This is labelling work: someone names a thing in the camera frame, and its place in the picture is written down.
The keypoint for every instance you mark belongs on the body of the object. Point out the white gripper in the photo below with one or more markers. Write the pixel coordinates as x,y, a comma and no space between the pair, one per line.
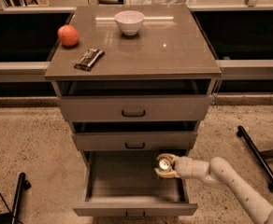
184,166

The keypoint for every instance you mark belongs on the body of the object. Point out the green soda can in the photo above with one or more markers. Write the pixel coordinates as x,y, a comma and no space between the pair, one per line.
164,165

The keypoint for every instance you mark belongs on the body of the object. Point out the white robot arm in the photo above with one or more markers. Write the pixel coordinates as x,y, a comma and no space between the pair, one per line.
217,173

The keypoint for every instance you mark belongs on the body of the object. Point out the grey middle drawer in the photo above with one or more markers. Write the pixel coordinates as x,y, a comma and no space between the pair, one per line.
134,141

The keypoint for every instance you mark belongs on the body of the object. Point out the grey open bottom drawer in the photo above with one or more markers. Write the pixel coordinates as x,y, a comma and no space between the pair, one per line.
124,184

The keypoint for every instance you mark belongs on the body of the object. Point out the grey drawer cabinet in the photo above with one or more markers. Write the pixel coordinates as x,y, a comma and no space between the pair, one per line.
167,57

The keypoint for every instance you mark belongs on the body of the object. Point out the grey top drawer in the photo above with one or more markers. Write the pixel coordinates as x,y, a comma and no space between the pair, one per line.
134,108

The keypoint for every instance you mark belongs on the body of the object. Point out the black stand leg right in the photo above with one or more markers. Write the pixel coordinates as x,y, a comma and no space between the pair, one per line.
261,156

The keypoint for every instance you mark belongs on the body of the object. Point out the black stand leg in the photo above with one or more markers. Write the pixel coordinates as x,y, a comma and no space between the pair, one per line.
261,156
12,214

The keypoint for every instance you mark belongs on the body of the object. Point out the metal railing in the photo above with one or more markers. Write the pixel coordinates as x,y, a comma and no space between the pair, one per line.
18,69

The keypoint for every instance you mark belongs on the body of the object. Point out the dark snack bar wrapper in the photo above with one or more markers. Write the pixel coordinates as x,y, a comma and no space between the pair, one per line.
89,59

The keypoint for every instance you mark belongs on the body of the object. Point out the white bowl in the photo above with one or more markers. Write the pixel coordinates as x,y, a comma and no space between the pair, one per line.
129,21

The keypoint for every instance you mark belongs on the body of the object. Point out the red apple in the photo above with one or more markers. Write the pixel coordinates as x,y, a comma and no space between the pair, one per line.
68,35

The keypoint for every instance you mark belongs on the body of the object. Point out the black stand leg left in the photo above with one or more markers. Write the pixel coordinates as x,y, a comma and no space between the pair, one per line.
12,214

